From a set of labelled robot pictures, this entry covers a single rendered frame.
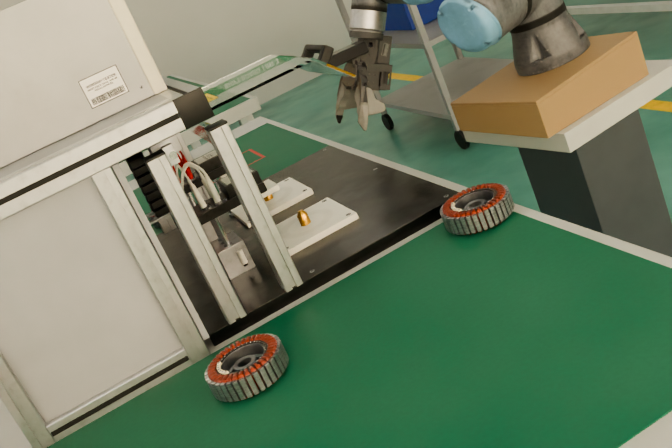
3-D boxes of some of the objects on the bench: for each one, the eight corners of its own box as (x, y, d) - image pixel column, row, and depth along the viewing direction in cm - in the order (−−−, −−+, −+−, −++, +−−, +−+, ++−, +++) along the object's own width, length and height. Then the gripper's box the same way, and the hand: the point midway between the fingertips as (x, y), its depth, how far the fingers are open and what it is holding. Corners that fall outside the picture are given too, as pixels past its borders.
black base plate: (332, 153, 196) (329, 144, 195) (466, 204, 137) (461, 192, 136) (153, 247, 185) (148, 238, 184) (214, 346, 126) (208, 334, 125)
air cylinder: (245, 255, 150) (232, 229, 148) (256, 266, 143) (243, 239, 141) (220, 269, 149) (207, 243, 147) (230, 280, 142) (216, 253, 140)
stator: (499, 194, 135) (492, 174, 133) (526, 214, 124) (519, 192, 123) (438, 222, 134) (430, 203, 133) (459, 245, 123) (451, 223, 122)
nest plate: (291, 181, 180) (289, 176, 180) (314, 193, 167) (311, 188, 166) (231, 213, 177) (228, 208, 176) (248, 228, 163) (246, 223, 163)
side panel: (207, 348, 127) (108, 163, 116) (211, 355, 124) (110, 166, 114) (36, 445, 120) (-84, 258, 110) (36, 454, 117) (-87, 264, 107)
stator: (274, 343, 119) (263, 321, 118) (302, 370, 109) (290, 347, 107) (206, 384, 116) (194, 363, 114) (227, 416, 105) (215, 393, 104)
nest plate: (329, 202, 158) (327, 196, 158) (359, 218, 144) (356, 212, 144) (261, 239, 155) (258, 233, 154) (284, 259, 141) (281, 253, 140)
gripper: (409, 35, 164) (398, 134, 167) (370, 34, 182) (361, 123, 186) (369, 30, 161) (359, 131, 164) (334, 30, 179) (325, 121, 182)
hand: (348, 127), depth 174 cm, fingers open, 14 cm apart
